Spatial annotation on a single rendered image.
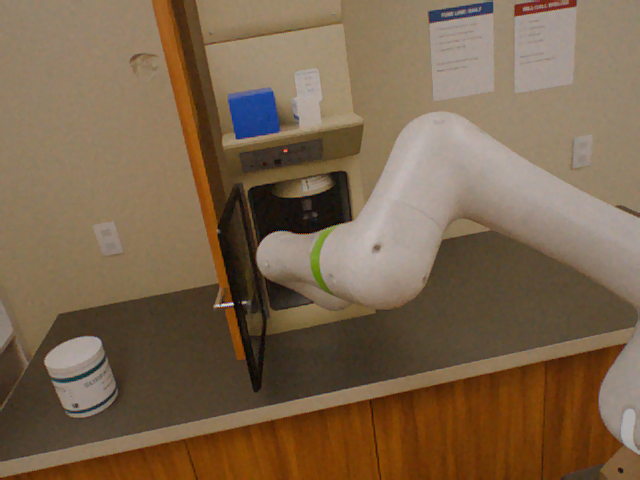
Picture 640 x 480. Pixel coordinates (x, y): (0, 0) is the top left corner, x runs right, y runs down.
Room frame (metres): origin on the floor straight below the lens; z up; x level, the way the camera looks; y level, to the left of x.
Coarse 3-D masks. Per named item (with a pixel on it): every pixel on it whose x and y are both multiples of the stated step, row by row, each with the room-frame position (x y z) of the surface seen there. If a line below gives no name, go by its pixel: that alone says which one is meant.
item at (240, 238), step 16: (224, 208) 1.08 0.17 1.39; (240, 208) 1.22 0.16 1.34; (240, 224) 1.18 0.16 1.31; (240, 240) 1.14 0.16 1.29; (224, 256) 0.95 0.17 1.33; (240, 256) 1.10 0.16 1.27; (240, 272) 1.06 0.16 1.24; (240, 288) 1.02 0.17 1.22; (256, 288) 1.22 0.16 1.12; (256, 304) 1.17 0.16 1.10; (240, 320) 0.95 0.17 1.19; (256, 320) 1.12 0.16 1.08; (256, 336) 1.08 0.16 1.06; (256, 352) 1.04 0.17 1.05
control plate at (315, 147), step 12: (300, 144) 1.20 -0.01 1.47; (312, 144) 1.21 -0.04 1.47; (240, 156) 1.19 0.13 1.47; (252, 156) 1.20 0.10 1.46; (264, 156) 1.21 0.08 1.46; (276, 156) 1.22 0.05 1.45; (288, 156) 1.23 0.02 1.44; (312, 156) 1.24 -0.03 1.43; (252, 168) 1.24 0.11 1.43; (264, 168) 1.24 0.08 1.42
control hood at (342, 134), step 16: (352, 112) 1.29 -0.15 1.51; (288, 128) 1.21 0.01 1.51; (304, 128) 1.18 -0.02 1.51; (320, 128) 1.18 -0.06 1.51; (336, 128) 1.18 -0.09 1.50; (352, 128) 1.19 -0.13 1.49; (224, 144) 1.16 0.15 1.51; (240, 144) 1.16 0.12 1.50; (256, 144) 1.17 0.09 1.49; (272, 144) 1.18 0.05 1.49; (288, 144) 1.19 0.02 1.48; (336, 144) 1.23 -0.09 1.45; (352, 144) 1.24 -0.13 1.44; (240, 160) 1.20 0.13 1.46; (320, 160) 1.26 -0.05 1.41
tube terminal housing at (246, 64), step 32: (288, 32) 1.29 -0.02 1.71; (320, 32) 1.30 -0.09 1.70; (224, 64) 1.28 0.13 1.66; (256, 64) 1.28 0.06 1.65; (288, 64) 1.29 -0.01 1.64; (320, 64) 1.30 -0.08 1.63; (224, 96) 1.28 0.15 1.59; (288, 96) 1.29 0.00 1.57; (224, 128) 1.27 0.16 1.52; (352, 160) 1.30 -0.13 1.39; (352, 192) 1.30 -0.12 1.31; (288, 320) 1.28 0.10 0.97; (320, 320) 1.29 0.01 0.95
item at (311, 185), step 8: (312, 176) 1.32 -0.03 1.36; (320, 176) 1.33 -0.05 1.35; (328, 176) 1.35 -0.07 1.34; (280, 184) 1.34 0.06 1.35; (288, 184) 1.32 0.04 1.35; (296, 184) 1.31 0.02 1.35; (304, 184) 1.31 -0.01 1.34; (312, 184) 1.31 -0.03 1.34; (320, 184) 1.32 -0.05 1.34; (328, 184) 1.34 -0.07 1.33; (272, 192) 1.37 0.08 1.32; (280, 192) 1.33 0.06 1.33; (288, 192) 1.32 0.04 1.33; (296, 192) 1.31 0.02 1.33; (304, 192) 1.30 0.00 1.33; (312, 192) 1.30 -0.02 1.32; (320, 192) 1.31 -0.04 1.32
